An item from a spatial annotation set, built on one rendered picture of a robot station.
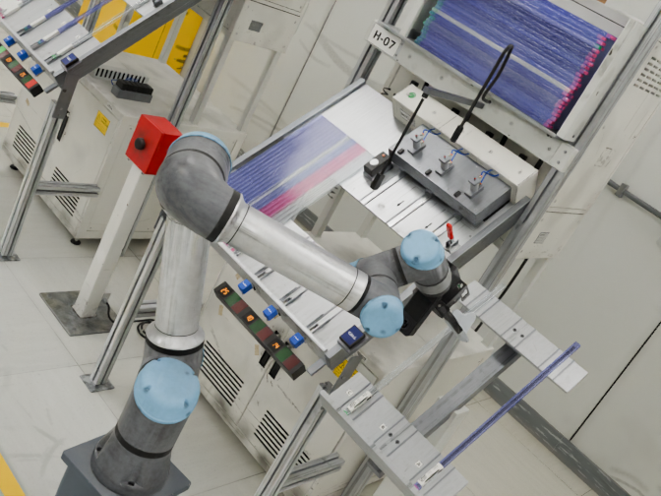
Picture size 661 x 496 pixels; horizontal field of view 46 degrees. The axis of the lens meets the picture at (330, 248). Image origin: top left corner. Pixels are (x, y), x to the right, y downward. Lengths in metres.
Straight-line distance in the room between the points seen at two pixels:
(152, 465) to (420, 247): 0.64
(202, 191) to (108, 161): 1.86
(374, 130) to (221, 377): 0.95
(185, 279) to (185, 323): 0.10
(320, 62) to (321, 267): 3.31
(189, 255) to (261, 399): 1.13
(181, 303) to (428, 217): 0.87
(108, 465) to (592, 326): 2.56
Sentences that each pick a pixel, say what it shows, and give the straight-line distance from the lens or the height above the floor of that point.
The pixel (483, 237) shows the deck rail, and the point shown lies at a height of 1.08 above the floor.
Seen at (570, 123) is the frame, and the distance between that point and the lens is 2.08.
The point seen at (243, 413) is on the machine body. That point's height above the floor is 0.14.
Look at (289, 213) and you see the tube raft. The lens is 2.17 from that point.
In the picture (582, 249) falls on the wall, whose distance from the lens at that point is 3.68.
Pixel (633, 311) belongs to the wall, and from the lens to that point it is 3.61.
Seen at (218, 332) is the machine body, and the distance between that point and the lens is 2.63.
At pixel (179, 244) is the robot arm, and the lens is 1.46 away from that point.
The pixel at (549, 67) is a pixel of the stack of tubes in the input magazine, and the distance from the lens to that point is 2.14.
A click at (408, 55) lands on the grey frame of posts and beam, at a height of 1.35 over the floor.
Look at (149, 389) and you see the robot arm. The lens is 1.47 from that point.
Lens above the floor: 1.63
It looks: 22 degrees down
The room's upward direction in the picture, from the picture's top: 29 degrees clockwise
